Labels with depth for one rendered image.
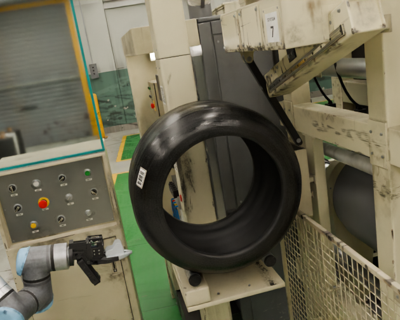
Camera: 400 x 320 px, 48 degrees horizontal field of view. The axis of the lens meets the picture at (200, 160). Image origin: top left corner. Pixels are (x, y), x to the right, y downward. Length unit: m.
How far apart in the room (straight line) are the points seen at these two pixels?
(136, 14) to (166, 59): 8.97
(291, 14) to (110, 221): 1.45
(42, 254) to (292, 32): 1.05
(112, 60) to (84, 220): 8.54
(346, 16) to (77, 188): 1.51
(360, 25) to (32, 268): 1.23
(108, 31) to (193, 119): 9.39
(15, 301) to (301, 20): 1.19
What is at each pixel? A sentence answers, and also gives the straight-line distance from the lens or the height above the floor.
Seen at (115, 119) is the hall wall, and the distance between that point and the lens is 10.80.
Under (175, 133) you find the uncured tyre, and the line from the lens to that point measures 1.43.
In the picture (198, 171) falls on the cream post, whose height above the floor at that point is 1.18.
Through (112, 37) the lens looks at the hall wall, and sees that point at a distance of 10.77.
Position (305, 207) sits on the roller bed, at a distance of 2.02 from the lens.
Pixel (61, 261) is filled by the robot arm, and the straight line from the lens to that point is 1.61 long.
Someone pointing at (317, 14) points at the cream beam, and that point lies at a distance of 1.31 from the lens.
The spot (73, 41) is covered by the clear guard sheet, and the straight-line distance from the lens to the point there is 2.18.
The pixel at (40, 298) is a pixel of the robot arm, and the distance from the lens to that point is 1.65.
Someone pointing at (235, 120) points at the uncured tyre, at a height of 1.43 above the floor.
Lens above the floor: 1.69
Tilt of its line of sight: 14 degrees down
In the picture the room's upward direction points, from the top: 9 degrees counter-clockwise
